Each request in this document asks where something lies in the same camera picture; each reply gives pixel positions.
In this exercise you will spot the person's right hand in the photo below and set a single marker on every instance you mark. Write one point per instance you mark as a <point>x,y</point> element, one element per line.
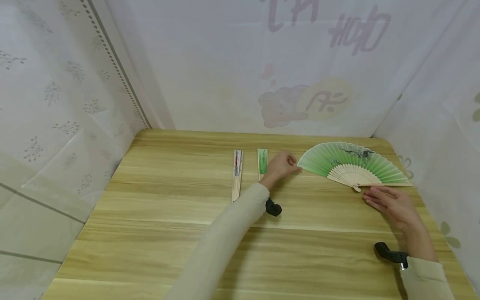
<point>395,206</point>

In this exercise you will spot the person's left hand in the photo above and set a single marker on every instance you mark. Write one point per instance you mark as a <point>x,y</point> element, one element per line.
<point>279,166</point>

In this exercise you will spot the person's right fingers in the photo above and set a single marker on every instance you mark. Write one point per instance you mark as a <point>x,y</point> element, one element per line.
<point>377,199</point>

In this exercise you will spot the person's left fingers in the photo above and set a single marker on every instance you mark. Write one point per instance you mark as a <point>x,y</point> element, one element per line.
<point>292,163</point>

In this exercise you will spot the person's left forearm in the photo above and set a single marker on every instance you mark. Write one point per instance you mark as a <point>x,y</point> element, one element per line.
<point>225,237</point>

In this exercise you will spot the person's right forearm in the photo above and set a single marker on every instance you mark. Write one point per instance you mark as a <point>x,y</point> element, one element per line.
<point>422,250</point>

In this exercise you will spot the closed green folding fan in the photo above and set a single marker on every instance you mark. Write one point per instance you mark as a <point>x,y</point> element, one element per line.
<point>263,161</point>

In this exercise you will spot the open green folding fan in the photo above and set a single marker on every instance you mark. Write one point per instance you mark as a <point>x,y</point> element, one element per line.
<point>352,164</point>

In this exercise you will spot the black wrist band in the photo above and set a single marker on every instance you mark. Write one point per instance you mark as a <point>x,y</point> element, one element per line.
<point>273,208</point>
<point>388,252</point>

